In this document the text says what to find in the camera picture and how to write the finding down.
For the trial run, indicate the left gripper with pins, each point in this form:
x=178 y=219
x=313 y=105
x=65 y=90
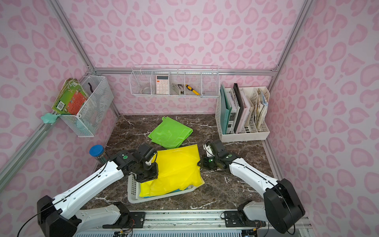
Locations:
x=147 y=174

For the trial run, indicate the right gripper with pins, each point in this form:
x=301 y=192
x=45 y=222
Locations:
x=208 y=163

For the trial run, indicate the white perforated plastic basket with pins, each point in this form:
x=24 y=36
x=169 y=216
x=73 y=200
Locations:
x=140 y=192

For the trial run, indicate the golden yellow raincoat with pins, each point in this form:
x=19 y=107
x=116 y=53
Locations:
x=180 y=161

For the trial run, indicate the green raincoat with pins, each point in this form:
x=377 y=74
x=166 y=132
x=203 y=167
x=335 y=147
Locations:
x=170 y=133

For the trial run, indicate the blue raincoat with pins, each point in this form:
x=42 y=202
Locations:
x=173 y=193

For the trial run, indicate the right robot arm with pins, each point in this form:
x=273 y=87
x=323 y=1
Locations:
x=282 y=207

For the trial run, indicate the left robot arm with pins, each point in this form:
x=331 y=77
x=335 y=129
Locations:
x=63 y=216

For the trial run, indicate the blue lid pen canister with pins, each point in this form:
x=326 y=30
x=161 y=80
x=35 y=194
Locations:
x=99 y=153

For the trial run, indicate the white desktop file organizer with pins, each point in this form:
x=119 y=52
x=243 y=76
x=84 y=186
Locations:
x=248 y=130

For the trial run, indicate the teal folder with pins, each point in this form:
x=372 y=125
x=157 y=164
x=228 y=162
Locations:
x=225 y=110

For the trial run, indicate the black folder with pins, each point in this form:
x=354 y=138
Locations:
x=240 y=102

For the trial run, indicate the beige paper stack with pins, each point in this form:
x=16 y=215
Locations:
x=261 y=109

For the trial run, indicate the yellow utility knife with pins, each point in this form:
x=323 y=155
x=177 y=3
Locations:
x=192 y=90

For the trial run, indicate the round metal tin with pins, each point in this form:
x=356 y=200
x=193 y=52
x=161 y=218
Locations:
x=146 y=90

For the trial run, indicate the white pink calculator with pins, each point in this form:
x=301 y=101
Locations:
x=162 y=84

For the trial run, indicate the green red booklet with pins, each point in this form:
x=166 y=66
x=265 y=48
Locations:
x=71 y=98

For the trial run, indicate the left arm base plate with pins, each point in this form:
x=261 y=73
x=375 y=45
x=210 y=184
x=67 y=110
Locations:
x=134 y=219

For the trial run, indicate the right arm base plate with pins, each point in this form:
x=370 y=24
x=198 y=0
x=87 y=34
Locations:
x=236 y=219

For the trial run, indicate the white mesh wall basket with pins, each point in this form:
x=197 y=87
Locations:
x=87 y=122

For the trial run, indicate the white wire wall shelf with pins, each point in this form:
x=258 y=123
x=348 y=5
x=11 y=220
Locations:
x=204 y=79

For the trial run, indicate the mint green wall hook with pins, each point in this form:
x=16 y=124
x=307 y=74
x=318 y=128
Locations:
x=49 y=118

